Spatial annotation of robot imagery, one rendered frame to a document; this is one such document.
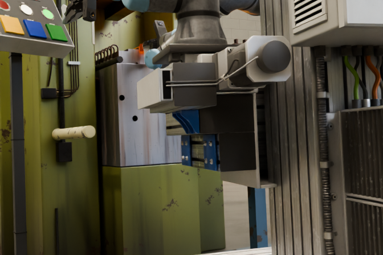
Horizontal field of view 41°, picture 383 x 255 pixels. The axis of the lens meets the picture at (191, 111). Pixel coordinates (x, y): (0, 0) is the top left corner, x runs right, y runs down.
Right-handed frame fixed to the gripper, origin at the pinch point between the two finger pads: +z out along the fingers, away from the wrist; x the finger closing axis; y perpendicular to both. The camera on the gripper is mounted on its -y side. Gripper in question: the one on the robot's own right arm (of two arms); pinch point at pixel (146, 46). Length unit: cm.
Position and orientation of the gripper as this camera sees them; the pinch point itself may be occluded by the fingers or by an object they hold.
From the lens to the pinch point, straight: 233.6
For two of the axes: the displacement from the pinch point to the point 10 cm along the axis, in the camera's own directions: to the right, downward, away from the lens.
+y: 0.4, 10.0, -0.5
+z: -4.9, 0.6, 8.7
